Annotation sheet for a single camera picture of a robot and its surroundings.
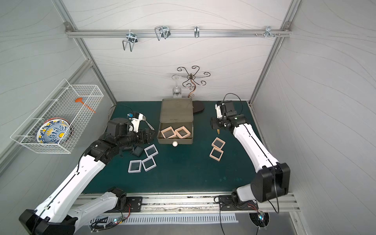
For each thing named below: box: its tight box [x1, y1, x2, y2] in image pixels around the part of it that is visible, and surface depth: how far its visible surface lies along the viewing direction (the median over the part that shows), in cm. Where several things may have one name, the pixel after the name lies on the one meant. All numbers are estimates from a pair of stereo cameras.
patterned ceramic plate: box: [36, 117, 73, 144], surface depth 62 cm
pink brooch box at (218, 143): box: [211, 136, 226, 150], surface depth 98 cm
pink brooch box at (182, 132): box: [174, 125, 191, 139], surface depth 85 cm
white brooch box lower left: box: [127, 159, 142, 174], surface depth 87 cm
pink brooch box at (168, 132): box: [160, 126, 177, 139], surface depth 86 cm
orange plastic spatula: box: [74, 97, 96, 114], surface depth 80 cm
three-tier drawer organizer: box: [157, 97, 194, 147], surface depth 86 cm
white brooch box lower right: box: [141, 156, 157, 172], surface depth 88 cm
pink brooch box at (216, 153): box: [209, 146, 224, 162], surface depth 93 cm
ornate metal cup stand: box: [176, 65, 211, 98], surface depth 95 cm
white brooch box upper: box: [143, 143, 159, 158], surface depth 93 cm
